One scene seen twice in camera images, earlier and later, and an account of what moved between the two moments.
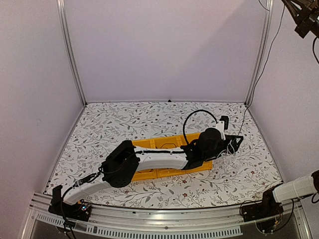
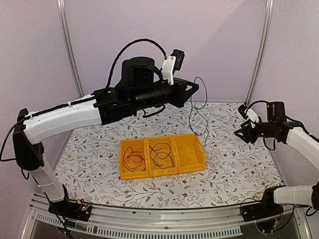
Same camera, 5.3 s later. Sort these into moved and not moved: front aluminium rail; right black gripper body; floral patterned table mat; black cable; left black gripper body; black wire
Moved: black cable; right black gripper body; left black gripper body; black wire
Not moved: floral patterned table mat; front aluminium rail
